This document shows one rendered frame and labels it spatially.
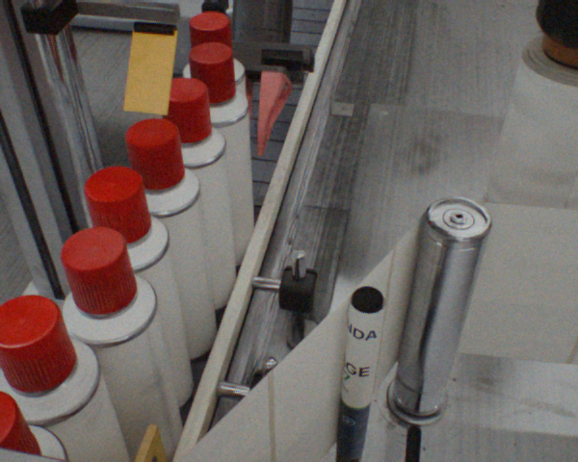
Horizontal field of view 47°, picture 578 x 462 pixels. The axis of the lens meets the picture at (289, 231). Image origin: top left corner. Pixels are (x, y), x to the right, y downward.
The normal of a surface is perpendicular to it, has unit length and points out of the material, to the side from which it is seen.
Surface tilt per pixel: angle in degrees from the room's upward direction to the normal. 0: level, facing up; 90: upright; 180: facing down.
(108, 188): 3
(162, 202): 42
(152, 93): 49
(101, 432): 90
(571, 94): 92
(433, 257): 90
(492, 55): 0
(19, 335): 2
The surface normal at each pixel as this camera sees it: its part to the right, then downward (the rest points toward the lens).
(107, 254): -0.04, -0.74
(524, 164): -0.72, 0.47
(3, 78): -0.20, 0.67
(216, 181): 0.77, 0.43
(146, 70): -0.14, 0.03
